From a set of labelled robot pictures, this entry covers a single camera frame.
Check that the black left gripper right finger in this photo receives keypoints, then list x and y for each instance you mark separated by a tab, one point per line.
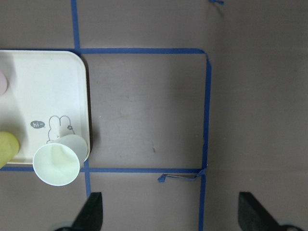
252	216

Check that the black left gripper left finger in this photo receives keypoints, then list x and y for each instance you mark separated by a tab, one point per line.
90	218

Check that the pale green plastic cup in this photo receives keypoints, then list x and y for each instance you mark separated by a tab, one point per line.
58	163

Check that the yellow plastic cup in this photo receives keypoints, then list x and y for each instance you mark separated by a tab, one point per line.
9	147

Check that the pink plastic cup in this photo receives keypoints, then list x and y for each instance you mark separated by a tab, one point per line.
3	83

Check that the cream serving tray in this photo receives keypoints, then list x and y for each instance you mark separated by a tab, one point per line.
46	98

